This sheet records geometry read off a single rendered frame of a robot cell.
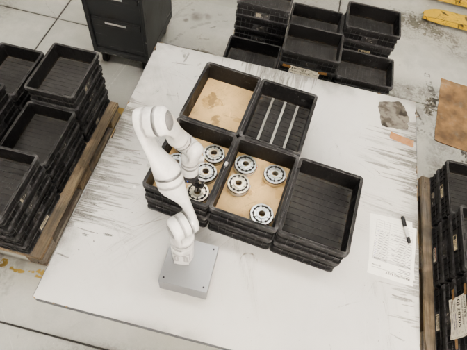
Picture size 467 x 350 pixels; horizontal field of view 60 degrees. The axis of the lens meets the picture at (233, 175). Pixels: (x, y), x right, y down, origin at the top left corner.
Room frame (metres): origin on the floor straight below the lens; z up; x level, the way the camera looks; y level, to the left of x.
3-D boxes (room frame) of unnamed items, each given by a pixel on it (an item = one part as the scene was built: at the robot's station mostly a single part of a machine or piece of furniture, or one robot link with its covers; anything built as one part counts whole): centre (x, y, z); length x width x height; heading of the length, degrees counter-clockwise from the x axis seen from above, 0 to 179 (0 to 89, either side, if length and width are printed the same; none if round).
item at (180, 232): (0.58, 0.15, 1.05); 0.09 x 0.09 x 0.17; 42
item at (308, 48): (2.30, -0.38, 0.37); 0.40 x 0.30 x 0.45; 86
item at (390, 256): (0.82, -0.80, 0.70); 0.33 x 0.23 x 0.01; 176
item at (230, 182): (0.93, -0.03, 0.86); 0.10 x 0.10 x 0.01
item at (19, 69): (1.69, 1.52, 0.31); 0.40 x 0.30 x 0.34; 176
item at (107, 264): (1.06, -0.14, 0.35); 1.60 x 1.60 x 0.70; 86
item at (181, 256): (0.58, 0.15, 0.89); 0.09 x 0.09 x 0.17; 4
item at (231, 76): (1.37, 0.12, 0.87); 0.40 x 0.30 x 0.11; 170
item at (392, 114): (1.66, -0.85, 0.71); 0.22 x 0.19 x 0.01; 176
